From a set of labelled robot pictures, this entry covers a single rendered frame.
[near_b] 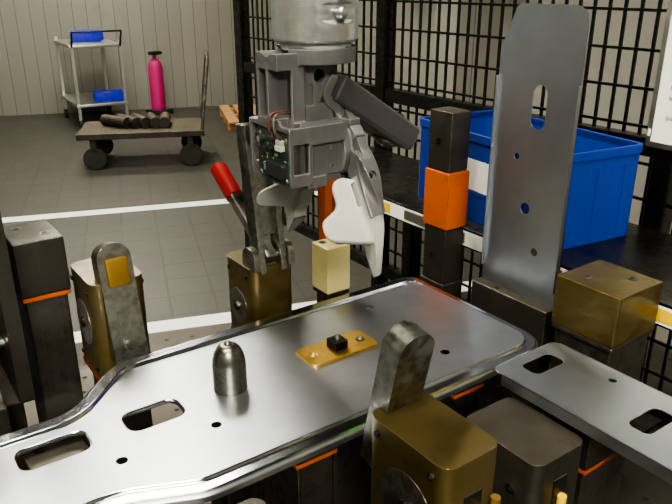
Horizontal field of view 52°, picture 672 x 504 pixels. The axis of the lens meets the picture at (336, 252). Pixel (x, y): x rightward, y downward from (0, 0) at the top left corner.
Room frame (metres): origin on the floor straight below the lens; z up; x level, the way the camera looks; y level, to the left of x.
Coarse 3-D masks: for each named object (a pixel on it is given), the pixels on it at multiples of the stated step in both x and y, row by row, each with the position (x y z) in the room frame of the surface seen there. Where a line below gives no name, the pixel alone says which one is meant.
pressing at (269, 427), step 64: (320, 320) 0.71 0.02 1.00; (384, 320) 0.71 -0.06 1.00; (448, 320) 0.71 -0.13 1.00; (128, 384) 0.57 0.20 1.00; (192, 384) 0.57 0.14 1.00; (256, 384) 0.57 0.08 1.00; (320, 384) 0.57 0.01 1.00; (448, 384) 0.58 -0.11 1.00; (0, 448) 0.48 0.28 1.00; (128, 448) 0.48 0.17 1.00; (192, 448) 0.48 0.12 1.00; (256, 448) 0.48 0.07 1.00; (320, 448) 0.49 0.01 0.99
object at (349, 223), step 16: (336, 192) 0.59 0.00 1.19; (352, 192) 0.60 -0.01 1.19; (336, 208) 0.58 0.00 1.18; (352, 208) 0.59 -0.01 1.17; (336, 224) 0.57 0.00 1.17; (352, 224) 0.58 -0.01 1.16; (368, 224) 0.58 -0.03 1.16; (336, 240) 0.56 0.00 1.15; (352, 240) 0.57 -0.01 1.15; (368, 240) 0.58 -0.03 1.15; (368, 256) 0.58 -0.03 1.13
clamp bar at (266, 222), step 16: (240, 128) 0.76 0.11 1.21; (240, 144) 0.76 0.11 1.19; (256, 144) 0.77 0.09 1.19; (240, 160) 0.77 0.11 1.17; (256, 176) 0.76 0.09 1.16; (256, 192) 0.75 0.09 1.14; (256, 208) 0.75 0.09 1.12; (272, 208) 0.77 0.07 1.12; (256, 224) 0.74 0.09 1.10; (272, 224) 0.77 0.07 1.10; (256, 240) 0.74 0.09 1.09; (272, 240) 0.77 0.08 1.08
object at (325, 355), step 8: (344, 336) 0.67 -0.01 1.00; (352, 336) 0.67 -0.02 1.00; (368, 336) 0.67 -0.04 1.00; (312, 344) 0.65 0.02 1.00; (320, 344) 0.65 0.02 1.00; (328, 344) 0.64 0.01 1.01; (336, 344) 0.63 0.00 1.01; (344, 344) 0.64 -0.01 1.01; (352, 344) 0.65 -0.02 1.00; (360, 344) 0.65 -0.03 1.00; (368, 344) 0.65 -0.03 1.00; (376, 344) 0.65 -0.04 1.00; (296, 352) 0.63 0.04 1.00; (304, 352) 0.63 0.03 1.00; (312, 352) 0.63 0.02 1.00; (320, 352) 0.63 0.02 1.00; (328, 352) 0.63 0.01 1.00; (336, 352) 0.63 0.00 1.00; (344, 352) 0.63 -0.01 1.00; (352, 352) 0.63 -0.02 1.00; (304, 360) 0.62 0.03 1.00; (312, 360) 0.61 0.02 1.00; (320, 360) 0.61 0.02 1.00; (328, 360) 0.61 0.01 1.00
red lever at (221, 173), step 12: (216, 168) 0.84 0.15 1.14; (228, 168) 0.85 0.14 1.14; (216, 180) 0.84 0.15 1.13; (228, 180) 0.83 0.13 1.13; (228, 192) 0.82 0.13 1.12; (240, 192) 0.82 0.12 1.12; (240, 204) 0.80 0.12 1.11; (240, 216) 0.79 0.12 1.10; (264, 240) 0.77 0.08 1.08; (276, 252) 0.76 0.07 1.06
